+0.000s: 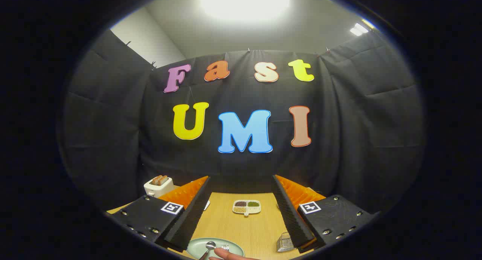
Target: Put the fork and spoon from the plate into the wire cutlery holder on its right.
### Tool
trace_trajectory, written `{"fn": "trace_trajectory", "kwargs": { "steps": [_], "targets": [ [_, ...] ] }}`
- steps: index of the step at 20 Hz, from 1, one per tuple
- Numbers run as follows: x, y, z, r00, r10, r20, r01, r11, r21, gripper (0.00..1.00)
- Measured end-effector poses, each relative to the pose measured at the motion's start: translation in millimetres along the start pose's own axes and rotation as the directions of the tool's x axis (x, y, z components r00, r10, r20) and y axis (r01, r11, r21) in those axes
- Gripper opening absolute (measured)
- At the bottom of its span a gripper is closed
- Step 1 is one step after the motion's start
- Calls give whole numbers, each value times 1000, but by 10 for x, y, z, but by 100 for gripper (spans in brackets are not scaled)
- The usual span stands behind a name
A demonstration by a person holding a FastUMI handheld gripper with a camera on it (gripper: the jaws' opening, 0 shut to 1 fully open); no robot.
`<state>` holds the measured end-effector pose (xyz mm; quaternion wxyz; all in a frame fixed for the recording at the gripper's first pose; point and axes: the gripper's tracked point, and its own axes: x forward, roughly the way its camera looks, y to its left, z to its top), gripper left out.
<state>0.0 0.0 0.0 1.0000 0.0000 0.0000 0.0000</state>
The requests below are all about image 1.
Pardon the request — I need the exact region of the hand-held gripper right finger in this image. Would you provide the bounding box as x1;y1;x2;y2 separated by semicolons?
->
272;174;378;253

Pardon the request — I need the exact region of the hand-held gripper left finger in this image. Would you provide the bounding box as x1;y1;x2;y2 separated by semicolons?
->
109;175;211;252

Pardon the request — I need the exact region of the wooden handled metal spoon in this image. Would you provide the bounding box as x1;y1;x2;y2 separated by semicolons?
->
200;241;217;260

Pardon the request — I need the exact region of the green round plate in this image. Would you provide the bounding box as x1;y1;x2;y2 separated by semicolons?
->
186;237;244;260

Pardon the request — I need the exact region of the cream white toaster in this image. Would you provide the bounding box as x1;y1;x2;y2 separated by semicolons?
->
143;176;174;198

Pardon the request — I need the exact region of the white sectioned dish with grains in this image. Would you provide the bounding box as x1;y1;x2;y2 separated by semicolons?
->
232;200;261;217

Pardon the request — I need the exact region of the black backdrop cloth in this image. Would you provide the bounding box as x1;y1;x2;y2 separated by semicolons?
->
62;28;426;215

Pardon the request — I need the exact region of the small ceiling light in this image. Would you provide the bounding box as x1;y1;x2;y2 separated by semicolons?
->
349;23;369;37

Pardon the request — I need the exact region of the large ceiling light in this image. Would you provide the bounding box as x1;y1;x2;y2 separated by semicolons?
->
200;0;292;22

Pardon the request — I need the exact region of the metal wire rack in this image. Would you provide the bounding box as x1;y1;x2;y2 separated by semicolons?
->
277;232;295;253

